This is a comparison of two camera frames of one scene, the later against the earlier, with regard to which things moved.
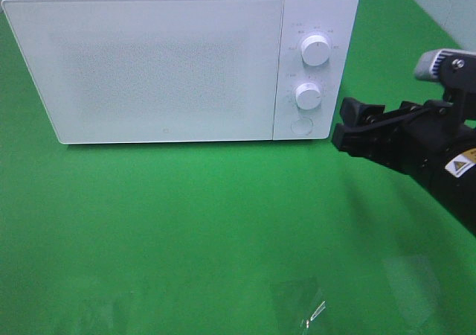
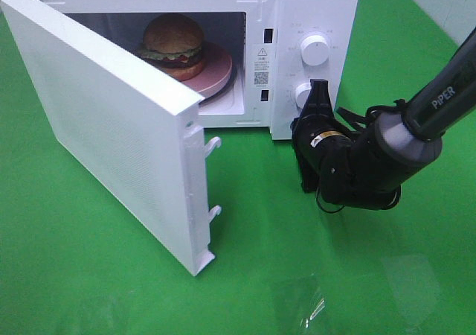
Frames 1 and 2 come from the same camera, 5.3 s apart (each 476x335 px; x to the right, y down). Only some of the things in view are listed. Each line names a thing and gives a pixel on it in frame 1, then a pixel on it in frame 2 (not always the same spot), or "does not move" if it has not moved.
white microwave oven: x=182 y=59 does not move
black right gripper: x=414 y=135 to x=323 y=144
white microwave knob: x=314 y=50 does not move
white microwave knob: x=308 y=96 does not move
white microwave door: x=108 y=70 to x=128 y=125
